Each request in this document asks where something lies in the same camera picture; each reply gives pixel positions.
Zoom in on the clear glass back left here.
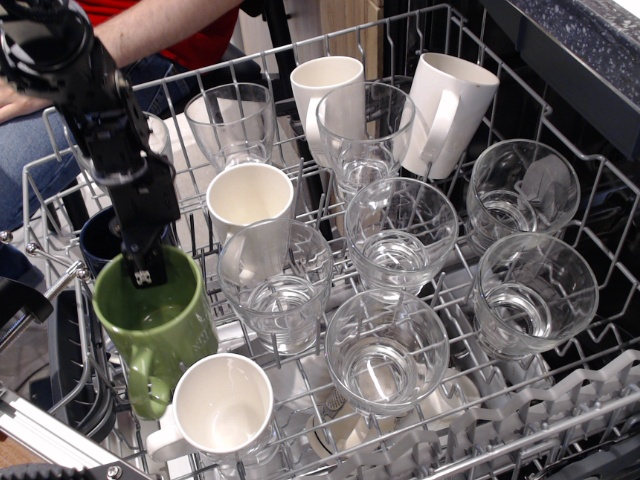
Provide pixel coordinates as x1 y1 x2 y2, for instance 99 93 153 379
71 112 173 189

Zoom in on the white mug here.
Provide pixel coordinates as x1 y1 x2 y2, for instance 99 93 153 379
290 56 364 168
146 353 274 461
402 52 500 180

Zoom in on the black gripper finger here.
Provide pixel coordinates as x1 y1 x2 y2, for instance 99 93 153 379
124 244 167 289

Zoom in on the grey wire dishwasher rack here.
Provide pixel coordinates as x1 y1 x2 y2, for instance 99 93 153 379
27 3 639 479

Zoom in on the person's hand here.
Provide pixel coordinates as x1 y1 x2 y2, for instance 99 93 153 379
0 78 51 123

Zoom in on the white plate lower rack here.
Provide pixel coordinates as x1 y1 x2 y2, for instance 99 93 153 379
306 375 480 458

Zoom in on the person's bare forearm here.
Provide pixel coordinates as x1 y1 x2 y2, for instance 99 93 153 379
94 0 241 67

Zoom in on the clear glass front centre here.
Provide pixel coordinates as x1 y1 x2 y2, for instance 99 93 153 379
325 289 450 417

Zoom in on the green ceramic mug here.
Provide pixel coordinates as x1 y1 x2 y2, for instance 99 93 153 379
93 246 218 420

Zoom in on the white mug back right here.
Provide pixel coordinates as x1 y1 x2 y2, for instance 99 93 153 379
402 52 500 180

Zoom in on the clear glass back middle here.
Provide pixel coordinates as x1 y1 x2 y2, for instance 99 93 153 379
184 83 276 173

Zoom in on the white mug front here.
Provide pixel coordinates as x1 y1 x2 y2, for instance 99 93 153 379
146 353 274 461

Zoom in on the white mug back centre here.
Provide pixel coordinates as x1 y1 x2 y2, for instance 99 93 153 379
290 56 364 168

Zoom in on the dark speckled countertop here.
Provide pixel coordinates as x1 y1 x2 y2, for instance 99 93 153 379
482 1 639 160

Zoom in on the clear glass right upper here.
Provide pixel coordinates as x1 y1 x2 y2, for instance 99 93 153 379
466 139 581 255

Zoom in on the clear glass centre left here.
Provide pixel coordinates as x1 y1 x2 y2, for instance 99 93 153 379
218 218 333 355

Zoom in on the clear glass right lower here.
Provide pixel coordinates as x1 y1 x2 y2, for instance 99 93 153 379
472 232 599 360

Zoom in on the cream mug centre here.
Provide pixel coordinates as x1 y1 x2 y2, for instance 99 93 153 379
205 162 295 288

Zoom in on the black clamp with metal rod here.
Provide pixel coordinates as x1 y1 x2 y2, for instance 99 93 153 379
1 241 92 354

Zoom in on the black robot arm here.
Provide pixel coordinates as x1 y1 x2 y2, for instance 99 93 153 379
1 1 179 288

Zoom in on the dark blue ceramic mug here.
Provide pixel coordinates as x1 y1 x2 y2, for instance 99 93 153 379
79 206 122 278

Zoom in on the tall clear glass back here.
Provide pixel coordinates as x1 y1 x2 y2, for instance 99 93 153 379
315 81 416 202

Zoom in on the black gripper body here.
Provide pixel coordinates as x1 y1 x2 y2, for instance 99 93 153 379
108 157 180 260

